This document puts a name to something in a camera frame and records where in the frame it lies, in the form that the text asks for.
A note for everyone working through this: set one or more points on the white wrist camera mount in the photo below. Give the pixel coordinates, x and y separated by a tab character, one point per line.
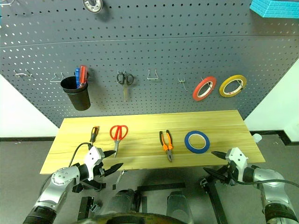
237	158
91	156

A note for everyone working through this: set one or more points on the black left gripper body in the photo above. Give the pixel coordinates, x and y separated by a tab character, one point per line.
100	170

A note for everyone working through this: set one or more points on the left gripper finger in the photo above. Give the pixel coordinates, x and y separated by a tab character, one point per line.
113	169
108	153

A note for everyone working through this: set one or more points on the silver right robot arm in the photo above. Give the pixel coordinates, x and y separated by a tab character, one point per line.
268	177

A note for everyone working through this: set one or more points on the white plastic cup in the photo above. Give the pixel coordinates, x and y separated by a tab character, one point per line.
257	137

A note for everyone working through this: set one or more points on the black and orange screwdriver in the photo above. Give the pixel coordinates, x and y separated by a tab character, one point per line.
94	133

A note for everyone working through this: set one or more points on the grey pegboard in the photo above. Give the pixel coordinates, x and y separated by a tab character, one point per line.
163	35

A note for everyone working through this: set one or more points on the yellow tape roll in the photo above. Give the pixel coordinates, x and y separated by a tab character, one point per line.
222	87

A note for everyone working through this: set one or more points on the round metal disc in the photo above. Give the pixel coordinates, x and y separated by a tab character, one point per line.
92	7

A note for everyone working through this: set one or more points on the teal foam block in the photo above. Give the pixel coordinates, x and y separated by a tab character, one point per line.
275	8

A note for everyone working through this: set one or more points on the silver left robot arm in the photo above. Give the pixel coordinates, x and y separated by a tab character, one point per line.
62	176

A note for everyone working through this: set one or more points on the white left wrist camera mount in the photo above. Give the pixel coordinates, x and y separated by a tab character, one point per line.
91	156

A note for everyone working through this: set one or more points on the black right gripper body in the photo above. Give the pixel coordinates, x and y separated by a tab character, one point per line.
230	175

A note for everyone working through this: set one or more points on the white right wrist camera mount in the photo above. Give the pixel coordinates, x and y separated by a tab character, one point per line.
237	158

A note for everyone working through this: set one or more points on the black plastic cup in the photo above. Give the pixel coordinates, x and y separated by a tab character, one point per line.
78	98

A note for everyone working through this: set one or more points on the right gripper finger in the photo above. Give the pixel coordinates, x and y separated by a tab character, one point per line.
215	173
220	155

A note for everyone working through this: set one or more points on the orange and black pliers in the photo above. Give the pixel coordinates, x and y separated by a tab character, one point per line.
168	154

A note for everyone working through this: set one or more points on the blue tape roll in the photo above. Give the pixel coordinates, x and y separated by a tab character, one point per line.
187	142

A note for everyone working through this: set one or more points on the red tape roll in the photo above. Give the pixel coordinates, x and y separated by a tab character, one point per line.
195	90

